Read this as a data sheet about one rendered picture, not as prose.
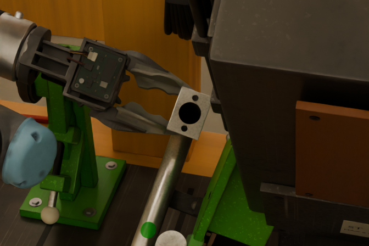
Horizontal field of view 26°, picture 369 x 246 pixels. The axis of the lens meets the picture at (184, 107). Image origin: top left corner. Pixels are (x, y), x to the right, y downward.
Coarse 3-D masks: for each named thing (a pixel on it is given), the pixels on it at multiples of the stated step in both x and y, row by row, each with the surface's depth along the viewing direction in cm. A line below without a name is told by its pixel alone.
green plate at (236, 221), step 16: (224, 160) 88; (224, 176) 87; (240, 176) 88; (208, 192) 97; (224, 192) 90; (240, 192) 89; (208, 208) 90; (224, 208) 91; (240, 208) 91; (208, 224) 92; (224, 224) 93; (240, 224) 92; (256, 224) 92; (240, 240) 94; (256, 240) 93
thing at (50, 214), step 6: (54, 192) 120; (54, 198) 120; (48, 204) 120; (54, 204) 120; (42, 210) 119; (48, 210) 119; (54, 210) 119; (42, 216) 119; (48, 216) 118; (54, 216) 119; (48, 222) 119; (54, 222) 119
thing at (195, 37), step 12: (192, 0) 56; (204, 0) 60; (192, 12) 59; (204, 12) 59; (204, 24) 60; (192, 36) 63; (204, 36) 62; (204, 48) 63; (216, 96) 76; (216, 108) 78
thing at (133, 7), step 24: (120, 0) 121; (144, 0) 120; (120, 24) 124; (144, 24) 123; (120, 48) 127; (144, 48) 126; (168, 48) 125; (192, 48) 126; (192, 72) 129; (120, 96) 133; (144, 96) 132; (168, 96) 131; (168, 120) 134; (120, 144) 140; (144, 144) 138; (192, 144) 139
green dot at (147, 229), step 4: (144, 224) 106; (148, 224) 106; (152, 224) 106; (144, 228) 106; (148, 228) 106; (152, 228) 106; (144, 232) 106; (148, 232) 106; (152, 232) 106; (144, 236) 106; (148, 236) 106; (152, 236) 106
